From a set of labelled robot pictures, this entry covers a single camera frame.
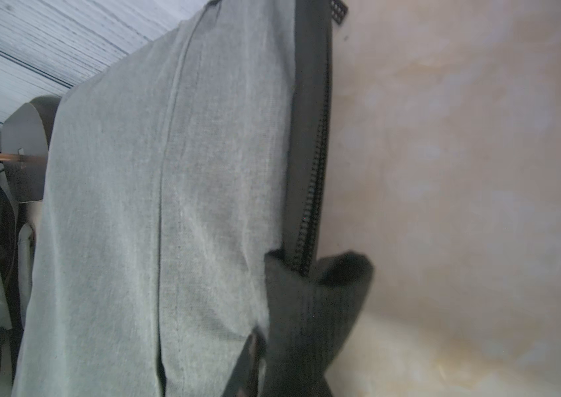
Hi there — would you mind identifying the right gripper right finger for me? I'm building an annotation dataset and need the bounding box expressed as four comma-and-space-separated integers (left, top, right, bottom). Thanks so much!
316, 379, 333, 397

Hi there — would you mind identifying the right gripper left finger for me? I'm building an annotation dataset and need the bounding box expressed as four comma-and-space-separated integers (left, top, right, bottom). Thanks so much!
222, 331, 266, 397

